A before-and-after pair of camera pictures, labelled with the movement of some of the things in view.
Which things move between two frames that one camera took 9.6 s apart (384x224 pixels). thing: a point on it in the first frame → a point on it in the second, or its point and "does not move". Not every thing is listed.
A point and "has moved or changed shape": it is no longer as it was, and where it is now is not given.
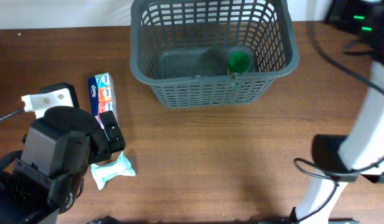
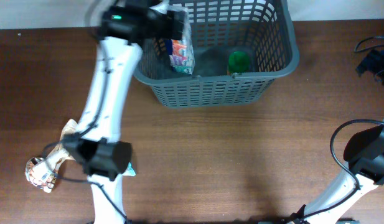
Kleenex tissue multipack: x=103 y=96 has moved or changed shape
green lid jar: x=238 y=61 does not move
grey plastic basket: x=181 y=48 does not move
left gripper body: x=103 y=148 → x=162 y=23
